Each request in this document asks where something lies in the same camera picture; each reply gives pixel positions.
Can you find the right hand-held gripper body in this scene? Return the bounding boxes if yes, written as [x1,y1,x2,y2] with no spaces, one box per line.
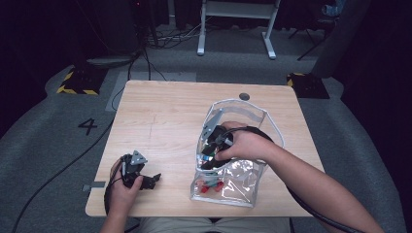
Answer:
[202,108,235,153]

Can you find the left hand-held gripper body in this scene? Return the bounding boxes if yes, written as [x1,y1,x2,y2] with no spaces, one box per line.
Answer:
[120,150,149,190]

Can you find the clear plastic bag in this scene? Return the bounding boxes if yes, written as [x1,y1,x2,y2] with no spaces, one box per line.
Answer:
[189,98,286,208]

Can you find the person's left hand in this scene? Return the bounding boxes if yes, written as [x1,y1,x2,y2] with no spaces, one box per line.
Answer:
[106,158,144,225]

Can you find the person's right hand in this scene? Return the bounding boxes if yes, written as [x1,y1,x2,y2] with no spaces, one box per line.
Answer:
[214,120,277,164]

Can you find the grey tape strip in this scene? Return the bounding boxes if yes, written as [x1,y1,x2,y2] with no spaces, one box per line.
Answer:
[82,182,107,192]

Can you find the person's beige trousers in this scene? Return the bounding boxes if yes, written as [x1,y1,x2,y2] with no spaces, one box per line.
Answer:
[137,216,291,233]

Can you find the black yellow-striped stand base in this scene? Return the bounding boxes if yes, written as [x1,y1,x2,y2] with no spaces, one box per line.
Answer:
[56,66,108,96]
[286,72,330,100]

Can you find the flat grey stand base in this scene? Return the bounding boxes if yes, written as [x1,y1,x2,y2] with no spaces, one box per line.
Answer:
[86,56,134,69]

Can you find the black equipment stand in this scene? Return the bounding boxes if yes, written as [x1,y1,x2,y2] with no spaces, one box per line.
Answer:
[127,0,159,50]

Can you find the black tripod stand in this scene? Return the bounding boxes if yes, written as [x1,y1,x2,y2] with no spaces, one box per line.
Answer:
[288,17,329,61]

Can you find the grey curtain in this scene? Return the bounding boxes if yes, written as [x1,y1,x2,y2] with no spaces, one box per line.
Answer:
[312,0,372,79]

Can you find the blue cloth bundle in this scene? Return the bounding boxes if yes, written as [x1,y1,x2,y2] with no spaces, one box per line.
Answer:
[322,0,347,17]

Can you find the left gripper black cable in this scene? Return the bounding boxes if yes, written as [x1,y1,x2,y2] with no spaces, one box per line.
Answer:
[102,158,144,233]

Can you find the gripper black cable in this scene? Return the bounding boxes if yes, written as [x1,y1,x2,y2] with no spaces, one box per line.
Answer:
[223,125,354,233]
[102,158,144,233]

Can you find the long black floor cable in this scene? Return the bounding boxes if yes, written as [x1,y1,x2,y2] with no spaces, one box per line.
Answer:
[11,57,137,233]

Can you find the bundle of floor cables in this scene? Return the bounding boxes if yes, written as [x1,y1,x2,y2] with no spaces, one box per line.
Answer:
[145,18,208,50]

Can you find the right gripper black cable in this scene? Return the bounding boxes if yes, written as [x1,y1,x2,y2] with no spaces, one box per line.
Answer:
[223,125,354,233]

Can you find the white desk frame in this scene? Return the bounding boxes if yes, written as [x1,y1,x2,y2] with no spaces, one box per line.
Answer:
[196,0,282,60]

